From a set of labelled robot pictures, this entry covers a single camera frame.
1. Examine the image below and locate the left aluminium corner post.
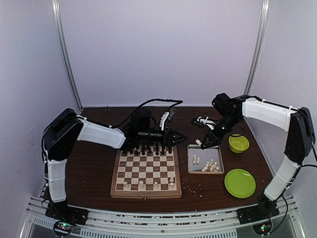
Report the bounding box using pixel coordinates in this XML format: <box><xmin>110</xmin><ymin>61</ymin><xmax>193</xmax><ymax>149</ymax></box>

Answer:
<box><xmin>52</xmin><ymin>0</ymin><xmax>83</xmax><ymax>111</ymax></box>

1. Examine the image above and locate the white chess piece one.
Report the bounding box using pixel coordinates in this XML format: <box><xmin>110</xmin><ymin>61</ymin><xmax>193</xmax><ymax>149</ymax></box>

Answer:
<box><xmin>139</xmin><ymin>180</ymin><xmax>145</xmax><ymax>190</ymax></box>

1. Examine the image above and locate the wooden chess board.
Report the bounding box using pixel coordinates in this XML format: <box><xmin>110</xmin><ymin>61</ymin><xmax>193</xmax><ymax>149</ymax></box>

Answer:
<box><xmin>110</xmin><ymin>145</ymin><xmax>182</xmax><ymax>199</ymax></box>

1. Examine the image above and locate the white chess piece two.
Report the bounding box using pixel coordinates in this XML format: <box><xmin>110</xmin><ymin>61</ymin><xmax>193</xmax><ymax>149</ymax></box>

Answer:
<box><xmin>123</xmin><ymin>181</ymin><xmax>129</xmax><ymax>189</ymax></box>

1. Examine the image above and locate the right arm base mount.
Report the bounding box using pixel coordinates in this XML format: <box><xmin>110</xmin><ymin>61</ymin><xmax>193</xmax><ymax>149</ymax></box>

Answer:
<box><xmin>237</xmin><ymin>194</ymin><xmax>279</xmax><ymax>225</ymax></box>

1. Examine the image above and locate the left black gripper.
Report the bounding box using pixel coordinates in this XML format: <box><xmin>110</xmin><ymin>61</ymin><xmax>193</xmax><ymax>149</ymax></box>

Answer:
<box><xmin>138</xmin><ymin>126</ymin><xmax>188</xmax><ymax>147</ymax></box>

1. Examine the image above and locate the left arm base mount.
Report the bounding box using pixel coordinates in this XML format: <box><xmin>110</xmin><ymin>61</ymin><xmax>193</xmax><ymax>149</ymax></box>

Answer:
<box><xmin>45</xmin><ymin>204</ymin><xmax>89</xmax><ymax>225</ymax></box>

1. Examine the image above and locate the small green bowl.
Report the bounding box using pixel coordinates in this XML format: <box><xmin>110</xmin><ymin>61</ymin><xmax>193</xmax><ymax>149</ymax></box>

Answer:
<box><xmin>228</xmin><ymin>134</ymin><xmax>250</xmax><ymax>154</ymax></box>

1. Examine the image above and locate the white chess piece four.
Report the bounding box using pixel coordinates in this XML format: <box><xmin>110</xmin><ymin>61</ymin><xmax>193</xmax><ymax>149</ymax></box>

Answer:
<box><xmin>168</xmin><ymin>177</ymin><xmax>174</xmax><ymax>189</ymax></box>

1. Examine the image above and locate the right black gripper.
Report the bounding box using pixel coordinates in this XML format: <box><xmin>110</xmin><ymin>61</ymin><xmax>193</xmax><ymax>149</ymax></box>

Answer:
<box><xmin>201</xmin><ymin>113</ymin><xmax>242</xmax><ymax>149</ymax></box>

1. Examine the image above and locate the green plate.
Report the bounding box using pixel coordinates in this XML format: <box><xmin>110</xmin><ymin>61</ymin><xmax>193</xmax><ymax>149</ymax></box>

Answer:
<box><xmin>224</xmin><ymin>169</ymin><xmax>256</xmax><ymax>199</ymax></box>

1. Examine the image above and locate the white pieces pile in tray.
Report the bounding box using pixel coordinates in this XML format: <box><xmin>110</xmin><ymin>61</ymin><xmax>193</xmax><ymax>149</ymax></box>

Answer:
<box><xmin>192</xmin><ymin>154</ymin><xmax>220</xmax><ymax>173</ymax></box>

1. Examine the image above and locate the white chess piece three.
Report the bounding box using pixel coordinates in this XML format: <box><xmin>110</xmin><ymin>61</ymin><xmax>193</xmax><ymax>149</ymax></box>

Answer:
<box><xmin>153</xmin><ymin>181</ymin><xmax>159</xmax><ymax>190</ymax></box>

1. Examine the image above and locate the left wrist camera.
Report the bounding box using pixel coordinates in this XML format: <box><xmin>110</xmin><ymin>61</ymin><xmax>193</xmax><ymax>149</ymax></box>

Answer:
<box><xmin>158</xmin><ymin>108</ymin><xmax>176</xmax><ymax>131</ymax></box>

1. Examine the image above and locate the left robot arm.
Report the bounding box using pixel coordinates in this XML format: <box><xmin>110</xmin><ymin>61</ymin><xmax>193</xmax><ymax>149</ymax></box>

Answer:
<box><xmin>41</xmin><ymin>107</ymin><xmax>188</xmax><ymax>220</ymax></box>

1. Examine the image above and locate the aluminium front rail frame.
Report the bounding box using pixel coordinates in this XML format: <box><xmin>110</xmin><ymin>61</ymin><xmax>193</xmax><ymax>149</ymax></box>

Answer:
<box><xmin>19</xmin><ymin>194</ymin><xmax>303</xmax><ymax>238</ymax></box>

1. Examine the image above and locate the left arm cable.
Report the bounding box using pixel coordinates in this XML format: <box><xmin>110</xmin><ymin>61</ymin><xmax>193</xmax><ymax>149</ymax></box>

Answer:
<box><xmin>106</xmin><ymin>98</ymin><xmax>184</xmax><ymax>129</ymax></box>

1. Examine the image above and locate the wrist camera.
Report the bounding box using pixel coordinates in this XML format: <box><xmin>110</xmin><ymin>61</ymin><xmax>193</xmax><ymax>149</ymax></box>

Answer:
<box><xmin>191</xmin><ymin>116</ymin><xmax>218</xmax><ymax>130</ymax></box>
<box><xmin>158</xmin><ymin>108</ymin><xmax>176</xmax><ymax>131</ymax></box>

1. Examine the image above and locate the aluminium corner post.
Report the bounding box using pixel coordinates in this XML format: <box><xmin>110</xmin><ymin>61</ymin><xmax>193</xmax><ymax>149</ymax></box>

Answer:
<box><xmin>52</xmin><ymin>0</ymin><xmax>83</xmax><ymax>111</ymax></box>
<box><xmin>244</xmin><ymin>0</ymin><xmax>271</xmax><ymax>95</ymax></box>

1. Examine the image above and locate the metal tray with wood rim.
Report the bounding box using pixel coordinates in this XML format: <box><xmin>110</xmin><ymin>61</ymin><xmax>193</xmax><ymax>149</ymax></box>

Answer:
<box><xmin>187</xmin><ymin>144</ymin><xmax>224</xmax><ymax>175</ymax></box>

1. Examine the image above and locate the right aluminium corner post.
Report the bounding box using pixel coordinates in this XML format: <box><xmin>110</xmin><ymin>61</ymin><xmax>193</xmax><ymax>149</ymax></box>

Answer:
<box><xmin>244</xmin><ymin>0</ymin><xmax>271</xmax><ymax>95</ymax></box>

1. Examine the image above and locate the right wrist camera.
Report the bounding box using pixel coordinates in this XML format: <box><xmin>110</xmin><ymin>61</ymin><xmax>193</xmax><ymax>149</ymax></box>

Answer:
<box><xmin>191</xmin><ymin>116</ymin><xmax>218</xmax><ymax>130</ymax></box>

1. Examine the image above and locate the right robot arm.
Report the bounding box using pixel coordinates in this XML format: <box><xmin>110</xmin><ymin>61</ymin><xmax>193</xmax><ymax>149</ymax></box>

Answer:
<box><xmin>191</xmin><ymin>93</ymin><xmax>316</xmax><ymax>219</ymax></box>

